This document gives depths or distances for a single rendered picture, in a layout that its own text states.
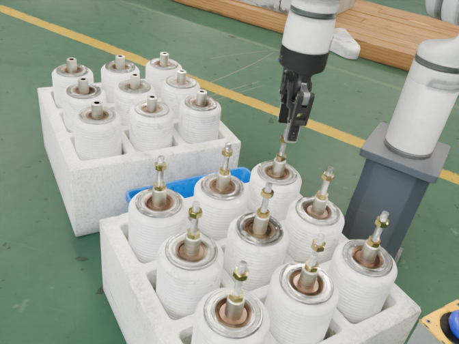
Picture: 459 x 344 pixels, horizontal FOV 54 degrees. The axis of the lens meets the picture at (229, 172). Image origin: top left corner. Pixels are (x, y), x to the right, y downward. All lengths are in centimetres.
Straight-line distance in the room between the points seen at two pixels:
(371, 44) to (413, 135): 151
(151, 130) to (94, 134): 12
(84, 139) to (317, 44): 51
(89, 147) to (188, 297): 43
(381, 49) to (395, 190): 150
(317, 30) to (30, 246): 72
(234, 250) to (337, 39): 35
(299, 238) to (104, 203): 45
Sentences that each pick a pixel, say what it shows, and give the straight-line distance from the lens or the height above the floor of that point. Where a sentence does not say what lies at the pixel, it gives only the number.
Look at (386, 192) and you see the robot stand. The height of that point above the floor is 22.
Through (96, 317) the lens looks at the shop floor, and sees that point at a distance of 91.
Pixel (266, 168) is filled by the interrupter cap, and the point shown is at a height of 25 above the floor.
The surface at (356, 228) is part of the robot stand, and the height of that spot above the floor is 11.
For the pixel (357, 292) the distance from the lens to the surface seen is 71.
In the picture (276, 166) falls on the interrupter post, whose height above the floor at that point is 27.
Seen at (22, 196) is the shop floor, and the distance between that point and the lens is 119.
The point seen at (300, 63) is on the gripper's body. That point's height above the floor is 48.
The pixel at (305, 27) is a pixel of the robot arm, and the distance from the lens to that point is 70.
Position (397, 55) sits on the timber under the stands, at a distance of 235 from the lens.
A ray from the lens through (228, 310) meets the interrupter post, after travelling 58.
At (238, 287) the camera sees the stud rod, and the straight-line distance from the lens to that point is 55.
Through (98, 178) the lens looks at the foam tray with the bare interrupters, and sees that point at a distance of 97.
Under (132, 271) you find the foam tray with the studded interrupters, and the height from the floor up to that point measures 18.
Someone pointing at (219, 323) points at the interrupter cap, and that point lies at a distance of 58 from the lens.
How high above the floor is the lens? 72
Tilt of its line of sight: 34 degrees down
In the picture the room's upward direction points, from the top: 8 degrees clockwise
